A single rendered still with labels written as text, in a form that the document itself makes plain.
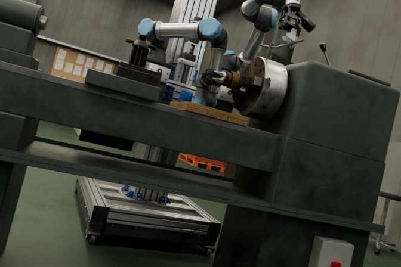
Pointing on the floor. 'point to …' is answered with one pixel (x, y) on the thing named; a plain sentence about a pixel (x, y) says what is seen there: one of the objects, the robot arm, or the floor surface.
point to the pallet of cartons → (203, 162)
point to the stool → (384, 223)
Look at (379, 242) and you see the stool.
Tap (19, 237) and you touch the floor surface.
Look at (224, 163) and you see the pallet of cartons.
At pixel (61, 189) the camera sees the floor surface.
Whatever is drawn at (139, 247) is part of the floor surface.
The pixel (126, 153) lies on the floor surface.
